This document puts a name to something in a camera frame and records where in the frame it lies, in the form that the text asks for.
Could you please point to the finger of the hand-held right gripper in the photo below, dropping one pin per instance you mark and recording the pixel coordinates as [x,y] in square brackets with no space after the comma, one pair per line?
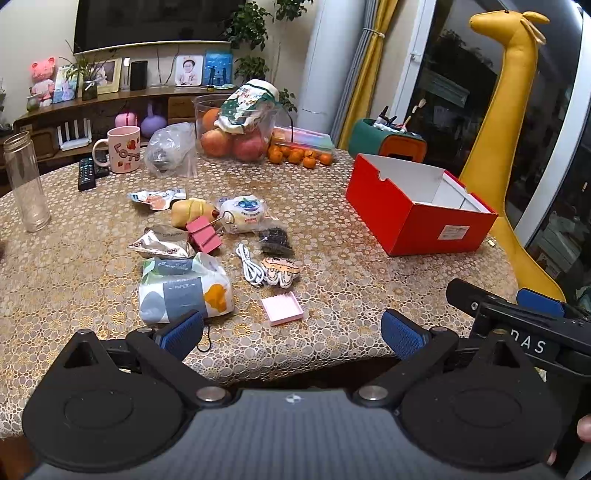
[540,300]
[464,295]

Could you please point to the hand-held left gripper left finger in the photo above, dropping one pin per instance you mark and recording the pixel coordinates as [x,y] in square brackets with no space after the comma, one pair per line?
[182,334]

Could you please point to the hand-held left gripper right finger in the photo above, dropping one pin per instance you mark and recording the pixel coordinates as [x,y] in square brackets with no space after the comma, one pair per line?
[401,339]

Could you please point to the red cardboard box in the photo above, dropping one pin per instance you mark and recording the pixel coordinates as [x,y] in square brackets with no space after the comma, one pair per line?
[415,226]

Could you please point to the silver foil snack packet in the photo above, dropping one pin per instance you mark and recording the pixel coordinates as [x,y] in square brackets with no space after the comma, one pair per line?
[159,249]

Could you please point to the pink binder clip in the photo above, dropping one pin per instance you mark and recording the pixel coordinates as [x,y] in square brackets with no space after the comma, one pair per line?
[203,235]

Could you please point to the grey brown snack packet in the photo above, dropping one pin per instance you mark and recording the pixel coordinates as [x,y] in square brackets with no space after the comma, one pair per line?
[168,233]

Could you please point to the dark snack packet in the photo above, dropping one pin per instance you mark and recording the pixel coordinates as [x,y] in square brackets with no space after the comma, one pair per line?
[274,240]

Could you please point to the peach snack packet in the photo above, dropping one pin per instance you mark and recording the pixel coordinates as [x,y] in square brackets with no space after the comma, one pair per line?
[157,199]

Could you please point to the blueberry bread packet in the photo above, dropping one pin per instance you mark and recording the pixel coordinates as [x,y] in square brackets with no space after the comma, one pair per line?
[244,210]

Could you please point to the floral lace covered desktop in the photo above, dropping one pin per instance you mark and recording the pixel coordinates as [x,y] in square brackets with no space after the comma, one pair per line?
[346,277]

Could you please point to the person's right hand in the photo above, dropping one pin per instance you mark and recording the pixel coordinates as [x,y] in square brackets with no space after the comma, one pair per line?
[585,427]

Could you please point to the printed tissue pack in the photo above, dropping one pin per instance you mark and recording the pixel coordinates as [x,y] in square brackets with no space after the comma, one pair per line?
[184,286]

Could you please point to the pink sticky note pad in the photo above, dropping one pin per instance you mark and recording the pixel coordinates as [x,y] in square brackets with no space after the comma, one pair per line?
[281,309]

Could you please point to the yellow wrapped snack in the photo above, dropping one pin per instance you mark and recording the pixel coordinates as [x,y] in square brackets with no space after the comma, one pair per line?
[189,212]

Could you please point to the green and orange storage box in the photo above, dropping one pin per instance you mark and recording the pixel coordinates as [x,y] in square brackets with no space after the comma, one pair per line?
[392,143]

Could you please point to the black remote control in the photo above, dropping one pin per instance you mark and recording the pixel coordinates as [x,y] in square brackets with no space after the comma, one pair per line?
[101,167]
[87,175]

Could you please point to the yellow giraffe toy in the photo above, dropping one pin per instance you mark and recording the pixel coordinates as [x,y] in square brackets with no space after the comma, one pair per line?
[512,115]

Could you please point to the clear plastic bag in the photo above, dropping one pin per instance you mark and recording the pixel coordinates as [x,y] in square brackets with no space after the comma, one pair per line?
[168,147]

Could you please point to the makeup brush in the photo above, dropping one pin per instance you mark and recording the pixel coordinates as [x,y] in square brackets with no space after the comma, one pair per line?
[412,113]

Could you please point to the pink mug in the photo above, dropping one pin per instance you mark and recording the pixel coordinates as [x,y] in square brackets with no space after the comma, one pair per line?
[122,152]

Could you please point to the red apple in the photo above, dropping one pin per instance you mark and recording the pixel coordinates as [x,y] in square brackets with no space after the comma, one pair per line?
[216,143]
[249,146]

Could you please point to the glass sliding door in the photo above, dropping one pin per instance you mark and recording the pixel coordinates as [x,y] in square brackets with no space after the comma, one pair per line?
[461,92]

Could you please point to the row of tangerines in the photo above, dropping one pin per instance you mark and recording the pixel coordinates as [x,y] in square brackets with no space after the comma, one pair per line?
[300,157]

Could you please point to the clear glass jar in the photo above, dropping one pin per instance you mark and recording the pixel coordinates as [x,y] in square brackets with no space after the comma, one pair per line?
[27,194]

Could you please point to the purple round gadget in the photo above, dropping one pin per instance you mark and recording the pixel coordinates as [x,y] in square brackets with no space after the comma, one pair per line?
[153,124]

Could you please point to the orange fruit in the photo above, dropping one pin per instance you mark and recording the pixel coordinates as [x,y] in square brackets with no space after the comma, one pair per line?
[210,119]

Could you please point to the iridescent plastic case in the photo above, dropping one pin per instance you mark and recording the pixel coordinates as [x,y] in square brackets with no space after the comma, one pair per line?
[309,138]

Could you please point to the pink round gadget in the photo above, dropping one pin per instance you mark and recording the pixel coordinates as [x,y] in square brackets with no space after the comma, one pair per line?
[126,119]

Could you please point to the white router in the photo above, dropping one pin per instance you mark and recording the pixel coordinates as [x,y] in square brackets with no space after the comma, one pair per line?
[74,138]

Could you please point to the wooden television cabinet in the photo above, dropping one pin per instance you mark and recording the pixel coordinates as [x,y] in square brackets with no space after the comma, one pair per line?
[180,106]

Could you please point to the clear fruit bowl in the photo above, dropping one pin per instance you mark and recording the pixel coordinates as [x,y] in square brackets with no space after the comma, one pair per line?
[203,104]

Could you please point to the printed white green bag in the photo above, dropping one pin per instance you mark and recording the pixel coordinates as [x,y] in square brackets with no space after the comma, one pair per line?
[244,106]

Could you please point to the yellow curtain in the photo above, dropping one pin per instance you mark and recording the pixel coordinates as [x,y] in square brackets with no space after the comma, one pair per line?
[369,69]

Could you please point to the black speaker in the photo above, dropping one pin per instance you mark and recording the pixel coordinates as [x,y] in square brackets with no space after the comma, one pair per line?
[138,75]

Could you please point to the small potted grass plant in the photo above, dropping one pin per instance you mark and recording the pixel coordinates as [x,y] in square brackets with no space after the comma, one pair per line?
[88,87]

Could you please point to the blue picture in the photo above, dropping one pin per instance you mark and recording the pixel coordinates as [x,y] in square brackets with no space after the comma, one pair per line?
[218,67]

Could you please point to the white standing air conditioner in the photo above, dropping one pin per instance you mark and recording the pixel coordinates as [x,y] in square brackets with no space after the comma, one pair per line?
[328,60]

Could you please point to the tall green potted plant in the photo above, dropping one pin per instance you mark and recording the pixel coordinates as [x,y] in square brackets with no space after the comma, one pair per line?
[251,69]

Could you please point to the pastel illustration card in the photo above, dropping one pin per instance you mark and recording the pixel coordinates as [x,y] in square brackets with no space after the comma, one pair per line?
[64,85]

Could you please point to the pink pig plush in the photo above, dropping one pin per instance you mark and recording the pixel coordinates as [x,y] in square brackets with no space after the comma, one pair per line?
[43,81]

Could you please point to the black television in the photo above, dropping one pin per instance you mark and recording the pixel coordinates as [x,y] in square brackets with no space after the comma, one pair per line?
[157,23]

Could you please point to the white portrait photo frame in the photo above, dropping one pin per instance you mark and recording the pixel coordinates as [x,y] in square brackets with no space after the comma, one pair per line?
[188,70]

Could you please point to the wooden photo frame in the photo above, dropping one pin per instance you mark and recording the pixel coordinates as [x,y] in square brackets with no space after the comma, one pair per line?
[110,76]

